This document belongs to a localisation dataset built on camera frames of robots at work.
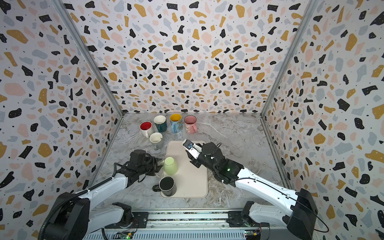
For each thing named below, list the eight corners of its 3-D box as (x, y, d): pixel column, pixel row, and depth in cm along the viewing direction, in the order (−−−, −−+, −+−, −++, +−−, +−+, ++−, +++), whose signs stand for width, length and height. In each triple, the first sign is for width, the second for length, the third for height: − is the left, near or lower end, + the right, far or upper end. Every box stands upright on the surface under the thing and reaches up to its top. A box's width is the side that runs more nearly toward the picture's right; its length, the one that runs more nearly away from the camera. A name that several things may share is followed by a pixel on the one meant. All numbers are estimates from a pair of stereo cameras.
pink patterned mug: (184, 137, 110) (183, 126, 100) (185, 126, 117) (184, 115, 107) (197, 137, 110) (196, 126, 100) (197, 126, 117) (197, 115, 107)
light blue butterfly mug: (170, 135, 110) (168, 125, 102) (172, 123, 117) (170, 113, 110) (181, 135, 110) (180, 125, 102) (183, 123, 118) (182, 113, 110)
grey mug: (157, 154, 100) (154, 146, 92) (151, 144, 105) (147, 135, 97) (168, 147, 103) (166, 139, 95) (161, 138, 108) (158, 129, 100)
